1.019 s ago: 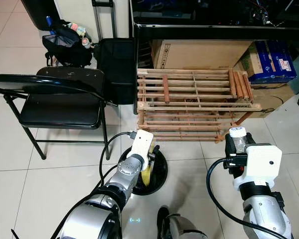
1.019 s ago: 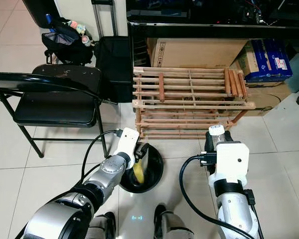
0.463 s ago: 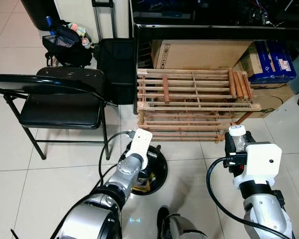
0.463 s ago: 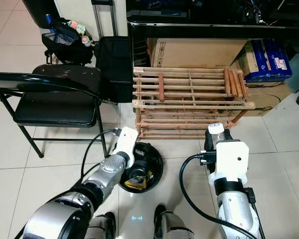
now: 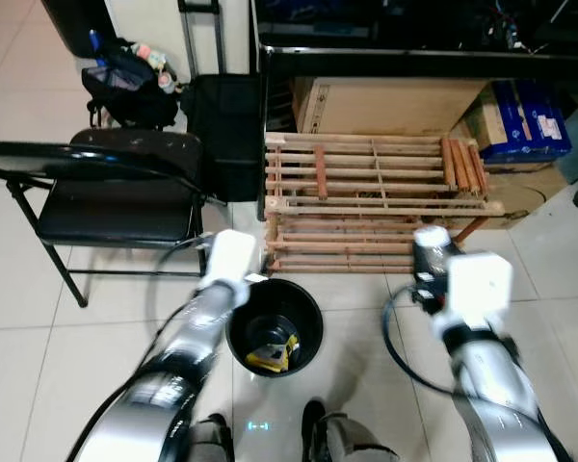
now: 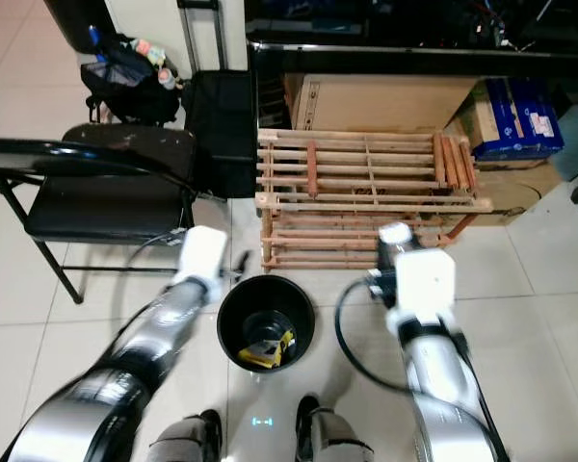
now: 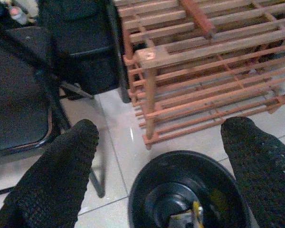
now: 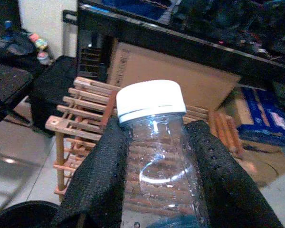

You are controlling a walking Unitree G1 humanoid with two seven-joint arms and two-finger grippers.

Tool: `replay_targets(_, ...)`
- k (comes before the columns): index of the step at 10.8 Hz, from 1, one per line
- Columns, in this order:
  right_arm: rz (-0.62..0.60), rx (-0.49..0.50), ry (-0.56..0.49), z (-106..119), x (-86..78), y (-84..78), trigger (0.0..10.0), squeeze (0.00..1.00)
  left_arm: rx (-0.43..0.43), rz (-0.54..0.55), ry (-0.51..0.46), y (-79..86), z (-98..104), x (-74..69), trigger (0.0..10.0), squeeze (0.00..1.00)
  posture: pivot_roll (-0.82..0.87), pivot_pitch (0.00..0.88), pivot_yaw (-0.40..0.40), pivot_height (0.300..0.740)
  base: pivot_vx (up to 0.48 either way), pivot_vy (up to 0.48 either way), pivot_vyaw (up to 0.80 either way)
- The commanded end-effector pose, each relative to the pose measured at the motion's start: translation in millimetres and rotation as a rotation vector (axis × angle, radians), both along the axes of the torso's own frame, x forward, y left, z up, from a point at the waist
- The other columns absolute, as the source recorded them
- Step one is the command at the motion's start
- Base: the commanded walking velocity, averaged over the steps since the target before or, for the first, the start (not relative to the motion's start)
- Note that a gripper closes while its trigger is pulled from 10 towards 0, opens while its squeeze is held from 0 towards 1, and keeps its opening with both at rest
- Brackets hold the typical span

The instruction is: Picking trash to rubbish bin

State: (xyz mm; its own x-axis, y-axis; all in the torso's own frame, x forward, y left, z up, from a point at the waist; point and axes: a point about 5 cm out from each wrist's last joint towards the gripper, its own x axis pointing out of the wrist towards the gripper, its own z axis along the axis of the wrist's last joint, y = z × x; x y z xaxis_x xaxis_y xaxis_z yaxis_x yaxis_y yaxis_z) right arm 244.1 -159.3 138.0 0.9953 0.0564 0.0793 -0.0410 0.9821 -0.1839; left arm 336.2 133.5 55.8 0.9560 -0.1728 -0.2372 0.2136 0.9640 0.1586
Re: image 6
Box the black round rubbish bin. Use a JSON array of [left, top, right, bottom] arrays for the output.
[[217, 274, 318, 374]]

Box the black chair backrest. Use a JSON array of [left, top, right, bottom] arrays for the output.
[[43, 0, 112, 56]]

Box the black suitcase with handle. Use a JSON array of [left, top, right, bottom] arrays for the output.
[[178, 0, 257, 199]]

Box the robot leg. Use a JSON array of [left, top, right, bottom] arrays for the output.
[[295, 394, 375, 462], [146, 409, 224, 462]]

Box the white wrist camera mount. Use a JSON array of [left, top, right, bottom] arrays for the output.
[[173, 225, 229, 286], [387, 248, 457, 328]]

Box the large printed cardboard box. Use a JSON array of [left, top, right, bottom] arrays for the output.
[[282, 72, 483, 133]]

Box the black backpack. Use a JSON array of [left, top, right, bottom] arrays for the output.
[[81, 33, 186, 127]]

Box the blue printed box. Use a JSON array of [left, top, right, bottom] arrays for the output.
[[482, 76, 566, 160]]

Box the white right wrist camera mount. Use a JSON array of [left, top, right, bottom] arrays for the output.
[[387, 248, 457, 328]]

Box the robot right leg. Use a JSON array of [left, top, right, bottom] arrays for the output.
[[295, 394, 375, 462]]

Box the robot left leg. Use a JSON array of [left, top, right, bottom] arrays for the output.
[[146, 409, 224, 462]]

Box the black folding chair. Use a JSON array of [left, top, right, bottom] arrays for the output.
[[0, 122, 201, 305]]

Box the black desk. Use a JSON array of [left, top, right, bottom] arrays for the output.
[[246, 38, 578, 131]]

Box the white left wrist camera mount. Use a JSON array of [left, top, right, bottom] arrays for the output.
[[173, 225, 229, 286]]

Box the wooden slat rack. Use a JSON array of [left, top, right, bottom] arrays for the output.
[[254, 127, 495, 271]]

